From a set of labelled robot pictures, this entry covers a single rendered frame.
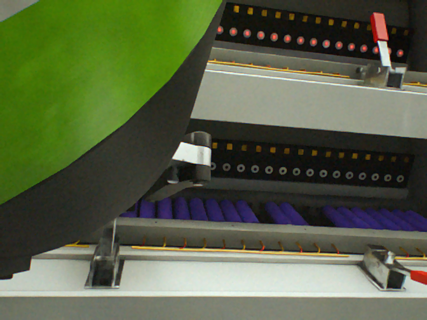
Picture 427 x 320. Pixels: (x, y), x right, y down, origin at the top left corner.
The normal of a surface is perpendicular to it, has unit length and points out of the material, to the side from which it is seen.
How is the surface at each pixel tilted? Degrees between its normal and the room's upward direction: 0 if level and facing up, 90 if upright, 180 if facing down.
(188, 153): 82
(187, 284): 21
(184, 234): 111
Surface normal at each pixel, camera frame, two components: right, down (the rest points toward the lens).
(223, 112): 0.14, 0.27
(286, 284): 0.11, -0.96
